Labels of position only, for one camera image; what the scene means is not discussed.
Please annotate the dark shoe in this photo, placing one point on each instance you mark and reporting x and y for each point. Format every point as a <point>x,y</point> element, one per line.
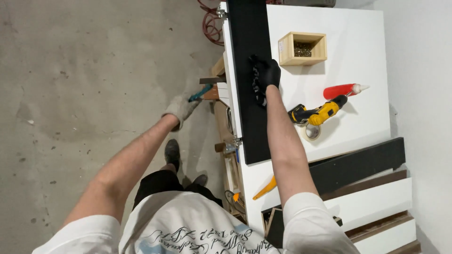
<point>172,153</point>
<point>200,180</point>

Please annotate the heap of small screws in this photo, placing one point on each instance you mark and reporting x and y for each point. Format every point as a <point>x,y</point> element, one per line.
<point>303,50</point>

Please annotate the metal clamp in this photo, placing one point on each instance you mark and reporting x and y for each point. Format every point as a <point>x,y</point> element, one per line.
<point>221,12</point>
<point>236,142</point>

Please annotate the person's left fingers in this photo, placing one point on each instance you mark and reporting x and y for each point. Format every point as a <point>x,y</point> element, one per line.
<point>192,100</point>

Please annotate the person's left hand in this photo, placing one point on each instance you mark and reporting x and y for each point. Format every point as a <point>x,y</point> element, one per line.
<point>180,107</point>

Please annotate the white printed t-shirt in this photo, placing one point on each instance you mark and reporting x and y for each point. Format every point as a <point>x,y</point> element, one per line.
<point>197,225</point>

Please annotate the black cloth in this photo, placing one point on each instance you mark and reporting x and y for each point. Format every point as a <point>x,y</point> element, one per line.
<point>260,93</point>

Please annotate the masking tape roll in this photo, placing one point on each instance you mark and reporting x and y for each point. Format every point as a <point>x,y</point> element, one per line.
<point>312,132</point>

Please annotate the person's right hand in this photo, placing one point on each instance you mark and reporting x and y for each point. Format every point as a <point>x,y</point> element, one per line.
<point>270,74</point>

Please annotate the black felt panel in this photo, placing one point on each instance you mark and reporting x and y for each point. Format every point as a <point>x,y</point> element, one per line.
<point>356,164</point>

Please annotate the dark grey case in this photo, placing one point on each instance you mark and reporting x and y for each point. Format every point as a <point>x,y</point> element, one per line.
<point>309,2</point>

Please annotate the red glue bottle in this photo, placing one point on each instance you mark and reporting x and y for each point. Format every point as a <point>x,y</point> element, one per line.
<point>340,91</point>

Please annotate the person's right fingers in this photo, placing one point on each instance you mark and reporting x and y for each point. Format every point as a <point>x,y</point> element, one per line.
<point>257,63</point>

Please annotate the long black board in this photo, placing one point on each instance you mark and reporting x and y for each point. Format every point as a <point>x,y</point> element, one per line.
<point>249,88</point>

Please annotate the stack of white brown panels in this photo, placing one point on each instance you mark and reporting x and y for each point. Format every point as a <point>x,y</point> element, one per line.
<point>378,211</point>

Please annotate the open wooden box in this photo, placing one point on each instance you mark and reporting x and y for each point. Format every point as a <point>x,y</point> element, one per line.
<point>303,49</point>

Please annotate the dark wooden frame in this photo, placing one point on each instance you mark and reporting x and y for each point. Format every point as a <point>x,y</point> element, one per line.
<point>273,225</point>

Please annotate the black shorts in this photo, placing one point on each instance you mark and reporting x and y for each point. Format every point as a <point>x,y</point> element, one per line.
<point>169,187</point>

